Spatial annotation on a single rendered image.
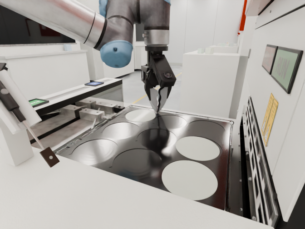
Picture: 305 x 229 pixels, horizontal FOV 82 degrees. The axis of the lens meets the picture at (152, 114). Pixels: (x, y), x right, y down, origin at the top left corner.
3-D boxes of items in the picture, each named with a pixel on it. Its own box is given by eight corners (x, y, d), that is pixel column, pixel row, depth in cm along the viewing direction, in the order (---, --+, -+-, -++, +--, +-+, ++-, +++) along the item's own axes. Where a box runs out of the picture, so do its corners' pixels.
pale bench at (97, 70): (136, 73, 626) (133, 8, 547) (104, 84, 474) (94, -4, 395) (110, 71, 665) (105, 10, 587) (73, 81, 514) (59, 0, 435)
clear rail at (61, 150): (133, 107, 68) (133, 104, 68) (45, 167, 37) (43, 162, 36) (130, 107, 69) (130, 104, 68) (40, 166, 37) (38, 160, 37)
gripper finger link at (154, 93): (152, 107, 65) (152, 82, 61) (158, 113, 60) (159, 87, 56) (144, 108, 64) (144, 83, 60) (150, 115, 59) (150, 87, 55)
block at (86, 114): (105, 118, 61) (104, 111, 60) (98, 122, 58) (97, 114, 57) (86, 115, 64) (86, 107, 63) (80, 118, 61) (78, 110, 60)
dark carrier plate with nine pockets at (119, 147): (229, 124, 54) (230, 122, 54) (223, 223, 25) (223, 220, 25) (131, 108, 67) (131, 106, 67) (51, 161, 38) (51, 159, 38)
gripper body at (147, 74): (160, 81, 64) (161, 45, 59) (171, 86, 57) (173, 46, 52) (140, 82, 62) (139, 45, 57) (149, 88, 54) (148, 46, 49)
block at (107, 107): (118, 111, 68) (117, 103, 67) (112, 114, 65) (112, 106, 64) (101, 107, 71) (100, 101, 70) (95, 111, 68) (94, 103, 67)
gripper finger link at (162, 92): (160, 106, 66) (160, 82, 62) (167, 112, 61) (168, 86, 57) (152, 107, 65) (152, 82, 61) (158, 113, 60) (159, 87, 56)
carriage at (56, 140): (120, 116, 70) (119, 110, 69) (28, 178, 39) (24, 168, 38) (103, 113, 73) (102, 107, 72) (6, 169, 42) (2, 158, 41)
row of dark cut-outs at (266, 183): (249, 103, 56) (251, 96, 55) (276, 232, 19) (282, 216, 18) (247, 103, 56) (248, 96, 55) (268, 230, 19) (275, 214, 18)
